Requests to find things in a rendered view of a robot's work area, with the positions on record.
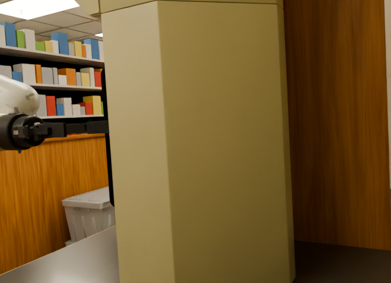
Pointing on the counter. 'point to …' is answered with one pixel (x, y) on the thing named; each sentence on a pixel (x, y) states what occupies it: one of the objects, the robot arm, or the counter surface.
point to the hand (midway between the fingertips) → (85, 128)
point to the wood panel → (338, 116)
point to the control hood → (87, 0)
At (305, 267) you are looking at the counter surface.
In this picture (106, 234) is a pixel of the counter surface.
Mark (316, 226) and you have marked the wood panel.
